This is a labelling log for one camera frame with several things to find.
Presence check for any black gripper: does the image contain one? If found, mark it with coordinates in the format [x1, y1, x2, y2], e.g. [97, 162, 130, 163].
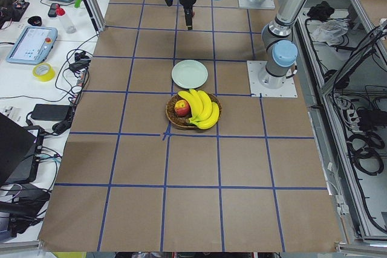
[179, 0, 197, 30]

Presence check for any light green plate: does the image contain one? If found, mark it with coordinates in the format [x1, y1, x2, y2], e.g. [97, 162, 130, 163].
[171, 60, 208, 89]

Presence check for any red apple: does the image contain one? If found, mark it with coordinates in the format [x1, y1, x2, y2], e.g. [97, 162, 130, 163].
[174, 99, 190, 117]

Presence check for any brown wicker basket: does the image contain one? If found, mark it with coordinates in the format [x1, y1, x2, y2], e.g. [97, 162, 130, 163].
[166, 94, 222, 129]

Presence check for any yellow banana bunch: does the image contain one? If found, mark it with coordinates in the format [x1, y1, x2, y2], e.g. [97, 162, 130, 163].
[178, 89, 221, 130]

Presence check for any clear bottle red cap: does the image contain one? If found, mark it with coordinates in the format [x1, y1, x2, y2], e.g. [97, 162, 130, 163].
[56, 6, 77, 34]

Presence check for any yellow tape roll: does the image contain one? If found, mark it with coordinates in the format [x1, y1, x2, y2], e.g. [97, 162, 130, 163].
[33, 63, 55, 82]

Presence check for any blue teach pendant near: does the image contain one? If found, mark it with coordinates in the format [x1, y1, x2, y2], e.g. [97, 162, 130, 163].
[6, 26, 57, 65]

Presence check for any black power adapter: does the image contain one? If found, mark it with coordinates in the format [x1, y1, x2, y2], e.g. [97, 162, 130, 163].
[31, 104, 71, 121]

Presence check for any black laptop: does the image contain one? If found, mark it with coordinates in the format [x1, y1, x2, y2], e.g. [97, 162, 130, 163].
[1, 114, 44, 185]

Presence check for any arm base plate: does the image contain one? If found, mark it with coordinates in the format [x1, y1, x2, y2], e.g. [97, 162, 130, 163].
[247, 60, 298, 98]
[237, 0, 276, 10]

